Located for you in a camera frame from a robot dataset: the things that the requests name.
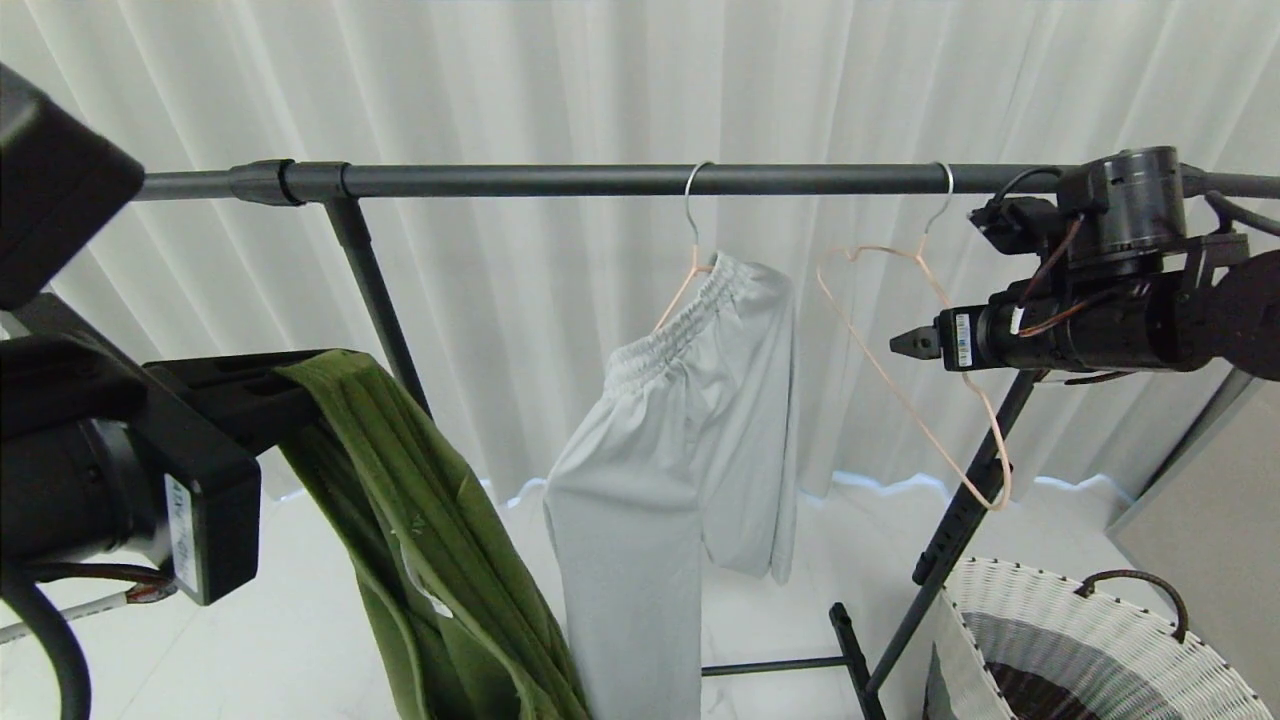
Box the pale grey trousers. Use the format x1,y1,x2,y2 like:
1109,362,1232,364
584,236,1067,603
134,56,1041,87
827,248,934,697
542,251,800,720

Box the green shirt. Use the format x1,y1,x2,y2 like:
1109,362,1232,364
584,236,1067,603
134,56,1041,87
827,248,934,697
274,349,592,720

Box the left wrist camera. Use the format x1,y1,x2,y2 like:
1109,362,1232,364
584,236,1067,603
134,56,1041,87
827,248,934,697
0,62,152,422

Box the white laundry basket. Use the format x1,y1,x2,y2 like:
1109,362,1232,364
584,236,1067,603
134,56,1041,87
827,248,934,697
921,556,1277,720

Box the white curtain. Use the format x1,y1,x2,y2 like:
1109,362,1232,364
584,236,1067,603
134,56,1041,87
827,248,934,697
0,0,1280,502

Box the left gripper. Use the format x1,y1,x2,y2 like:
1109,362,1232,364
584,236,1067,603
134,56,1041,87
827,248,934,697
0,395,264,609

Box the pink clothes hanger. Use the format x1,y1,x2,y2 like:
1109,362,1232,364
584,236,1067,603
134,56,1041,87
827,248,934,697
814,160,1014,513
652,160,719,334

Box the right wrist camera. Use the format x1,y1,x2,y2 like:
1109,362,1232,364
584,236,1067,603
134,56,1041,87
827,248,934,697
967,194,1064,260

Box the black clothes rack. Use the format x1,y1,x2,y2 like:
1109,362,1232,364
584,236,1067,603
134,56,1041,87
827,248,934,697
135,158,1280,720

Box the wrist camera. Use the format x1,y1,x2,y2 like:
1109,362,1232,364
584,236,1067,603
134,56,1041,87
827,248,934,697
0,62,152,422
967,194,1064,260

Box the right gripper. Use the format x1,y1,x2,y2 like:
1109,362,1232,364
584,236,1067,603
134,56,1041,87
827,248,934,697
934,284,1207,374

